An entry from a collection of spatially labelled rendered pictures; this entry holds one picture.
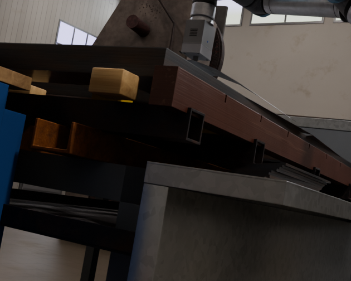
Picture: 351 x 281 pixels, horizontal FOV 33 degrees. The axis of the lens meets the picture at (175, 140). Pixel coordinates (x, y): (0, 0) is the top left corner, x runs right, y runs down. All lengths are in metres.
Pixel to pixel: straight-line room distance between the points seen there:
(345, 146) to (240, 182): 1.70
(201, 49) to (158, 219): 1.04
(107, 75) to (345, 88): 11.40
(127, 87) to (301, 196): 0.31
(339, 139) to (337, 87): 9.86
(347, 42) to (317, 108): 1.48
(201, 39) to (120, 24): 4.63
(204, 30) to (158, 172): 1.03
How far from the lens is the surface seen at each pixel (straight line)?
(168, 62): 0.92
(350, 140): 2.43
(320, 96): 12.37
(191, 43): 1.77
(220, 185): 0.75
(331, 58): 12.51
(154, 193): 0.80
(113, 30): 6.39
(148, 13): 6.27
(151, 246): 0.80
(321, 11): 1.73
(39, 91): 1.27
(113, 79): 0.90
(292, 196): 0.75
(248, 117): 1.12
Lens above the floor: 0.64
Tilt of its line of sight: 5 degrees up
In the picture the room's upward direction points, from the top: 10 degrees clockwise
